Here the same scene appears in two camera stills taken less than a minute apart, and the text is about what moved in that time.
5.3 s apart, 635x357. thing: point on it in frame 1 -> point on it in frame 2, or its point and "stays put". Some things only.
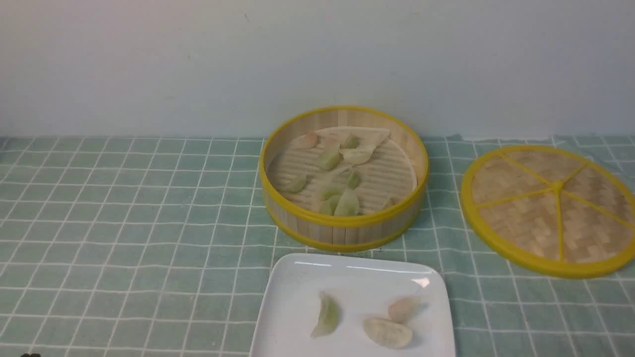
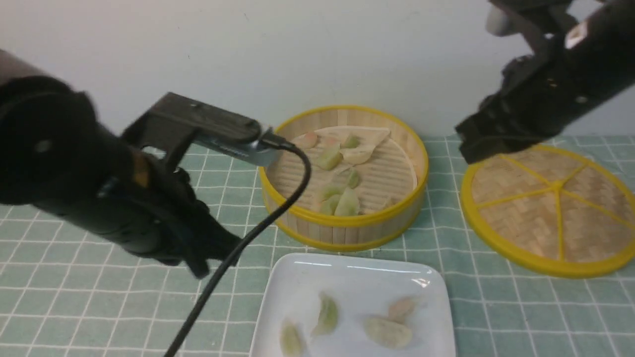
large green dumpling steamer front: x=349 y=204 stays put
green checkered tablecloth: x=157 y=246 stays put
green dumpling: x=295 y=183 -> x=290 y=340
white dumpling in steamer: x=358 y=155 stays put
